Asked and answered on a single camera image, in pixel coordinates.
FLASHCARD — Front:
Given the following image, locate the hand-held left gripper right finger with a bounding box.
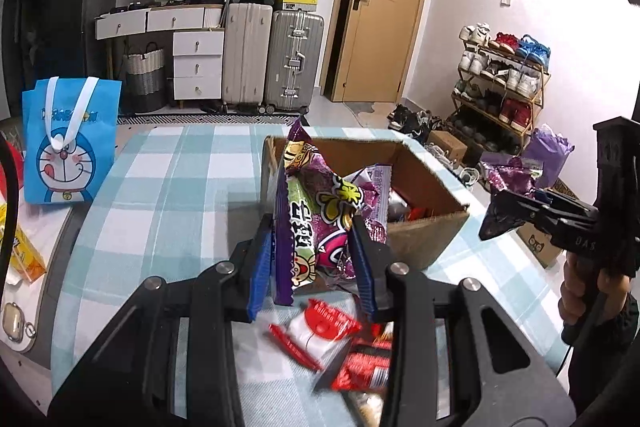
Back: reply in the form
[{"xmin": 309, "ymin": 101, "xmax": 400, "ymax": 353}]
[{"xmin": 347, "ymin": 214, "xmax": 573, "ymax": 427}]

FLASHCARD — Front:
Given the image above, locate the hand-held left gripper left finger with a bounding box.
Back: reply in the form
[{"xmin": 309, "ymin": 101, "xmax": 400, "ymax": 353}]
[{"xmin": 47, "ymin": 214, "xmax": 278, "ymax": 427}]

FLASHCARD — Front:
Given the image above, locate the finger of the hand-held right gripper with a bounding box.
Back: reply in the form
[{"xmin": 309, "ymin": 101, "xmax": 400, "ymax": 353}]
[
  {"xmin": 495, "ymin": 194, "xmax": 571, "ymax": 233},
  {"xmin": 532, "ymin": 189, "xmax": 598, "ymax": 215}
]

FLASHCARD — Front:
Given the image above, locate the dark blue purple snack packet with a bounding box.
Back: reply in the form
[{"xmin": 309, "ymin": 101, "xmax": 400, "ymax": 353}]
[{"xmin": 479, "ymin": 156, "xmax": 540, "ymax": 243}]

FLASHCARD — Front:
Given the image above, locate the purple green cartoon snack packet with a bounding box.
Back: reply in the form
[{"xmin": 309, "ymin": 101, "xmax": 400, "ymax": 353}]
[{"xmin": 272, "ymin": 117, "xmax": 396, "ymax": 308}]

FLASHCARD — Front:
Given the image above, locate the red white snack packet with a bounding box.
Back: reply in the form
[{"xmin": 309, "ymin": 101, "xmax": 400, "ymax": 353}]
[{"xmin": 269, "ymin": 298, "xmax": 363, "ymax": 373}]

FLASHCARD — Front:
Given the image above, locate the purple white snack packet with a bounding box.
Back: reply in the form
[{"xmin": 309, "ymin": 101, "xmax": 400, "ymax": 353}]
[{"xmin": 345, "ymin": 163, "xmax": 395, "ymax": 233}]

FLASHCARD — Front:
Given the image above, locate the red triangular snack packet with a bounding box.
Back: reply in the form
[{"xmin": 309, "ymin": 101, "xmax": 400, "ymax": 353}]
[{"xmin": 407, "ymin": 204, "xmax": 443, "ymax": 220}]

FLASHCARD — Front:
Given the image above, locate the red black noodle packet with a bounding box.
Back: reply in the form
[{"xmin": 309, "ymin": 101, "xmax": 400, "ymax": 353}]
[{"xmin": 312, "ymin": 337, "xmax": 396, "ymax": 393}]

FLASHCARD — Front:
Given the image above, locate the beige biscuit packet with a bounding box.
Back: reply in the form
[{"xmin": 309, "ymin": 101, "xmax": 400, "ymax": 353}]
[{"xmin": 345, "ymin": 389, "xmax": 391, "ymax": 427}]

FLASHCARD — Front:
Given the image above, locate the person's right forearm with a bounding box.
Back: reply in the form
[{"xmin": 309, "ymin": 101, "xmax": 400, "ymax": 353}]
[{"xmin": 567, "ymin": 302, "xmax": 640, "ymax": 415}]

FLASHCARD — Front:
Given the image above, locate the person's right hand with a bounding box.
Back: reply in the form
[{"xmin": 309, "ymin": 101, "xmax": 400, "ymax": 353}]
[{"xmin": 559, "ymin": 256, "xmax": 632, "ymax": 323}]

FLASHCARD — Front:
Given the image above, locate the cat print cardboard box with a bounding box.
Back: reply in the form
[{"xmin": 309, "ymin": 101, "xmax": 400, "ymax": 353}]
[{"xmin": 515, "ymin": 179, "xmax": 581, "ymax": 268}]

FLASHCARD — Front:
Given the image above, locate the purple gift bag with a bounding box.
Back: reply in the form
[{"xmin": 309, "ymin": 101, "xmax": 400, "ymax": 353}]
[{"xmin": 522, "ymin": 124, "xmax": 576, "ymax": 188}]

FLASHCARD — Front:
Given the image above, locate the small brown cardboard box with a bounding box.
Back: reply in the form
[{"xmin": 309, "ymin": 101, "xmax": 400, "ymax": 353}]
[{"xmin": 429, "ymin": 130, "xmax": 468, "ymax": 164}]

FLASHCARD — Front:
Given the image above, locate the metal shoe rack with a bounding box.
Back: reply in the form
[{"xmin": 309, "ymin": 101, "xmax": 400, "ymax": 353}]
[{"xmin": 451, "ymin": 39, "xmax": 551, "ymax": 152}]

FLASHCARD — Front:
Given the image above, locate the group of shelved sneakers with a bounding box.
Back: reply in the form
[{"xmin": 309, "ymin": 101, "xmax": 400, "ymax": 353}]
[{"xmin": 457, "ymin": 23, "xmax": 552, "ymax": 130}]

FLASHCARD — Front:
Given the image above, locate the pile of dark shoes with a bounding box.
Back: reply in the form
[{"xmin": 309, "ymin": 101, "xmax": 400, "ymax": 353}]
[{"xmin": 387, "ymin": 103, "xmax": 481, "ymax": 178}]

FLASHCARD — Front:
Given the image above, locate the silver suitcase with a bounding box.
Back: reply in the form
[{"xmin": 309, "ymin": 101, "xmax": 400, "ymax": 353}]
[{"xmin": 263, "ymin": 9, "xmax": 326, "ymax": 114}]

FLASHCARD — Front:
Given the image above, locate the white drawer cabinet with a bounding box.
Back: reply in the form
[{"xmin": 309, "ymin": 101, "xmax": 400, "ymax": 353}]
[{"xmin": 172, "ymin": 29, "xmax": 224, "ymax": 100}]

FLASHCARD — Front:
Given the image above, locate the beige suitcase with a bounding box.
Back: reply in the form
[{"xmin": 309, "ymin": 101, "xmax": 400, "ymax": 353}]
[{"xmin": 221, "ymin": 2, "xmax": 274, "ymax": 112}]

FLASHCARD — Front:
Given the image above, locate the blue cartoon tote bag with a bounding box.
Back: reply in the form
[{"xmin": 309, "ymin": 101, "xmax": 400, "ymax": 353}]
[{"xmin": 21, "ymin": 77, "xmax": 123, "ymax": 206}]

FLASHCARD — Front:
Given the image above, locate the woven laundry basket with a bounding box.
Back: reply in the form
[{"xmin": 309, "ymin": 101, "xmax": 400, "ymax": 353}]
[{"xmin": 121, "ymin": 41, "xmax": 166, "ymax": 96}]

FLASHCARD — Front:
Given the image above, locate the wooden door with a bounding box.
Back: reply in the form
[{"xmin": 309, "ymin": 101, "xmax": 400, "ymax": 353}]
[{"xmin": 325, "ymin": 0, "xmax": 436, "ymax": 104}]

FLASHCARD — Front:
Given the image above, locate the white earbuds case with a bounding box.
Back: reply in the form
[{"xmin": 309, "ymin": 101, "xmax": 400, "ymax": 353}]
[{"xmin": 0, "ymin": 302, "xmax": 38, "ymax": 353}]

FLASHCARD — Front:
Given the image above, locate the white desk with drawers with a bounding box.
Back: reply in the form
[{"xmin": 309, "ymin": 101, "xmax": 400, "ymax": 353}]
[{"xmin": 95, "ymin": 4, "xmax": 224, "ymax": 78}]

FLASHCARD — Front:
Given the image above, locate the black cable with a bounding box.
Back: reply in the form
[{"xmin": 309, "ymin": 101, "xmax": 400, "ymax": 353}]
[{"xmin": 0, "ymin": 139, "xmax": 23, "ymax": 278}]

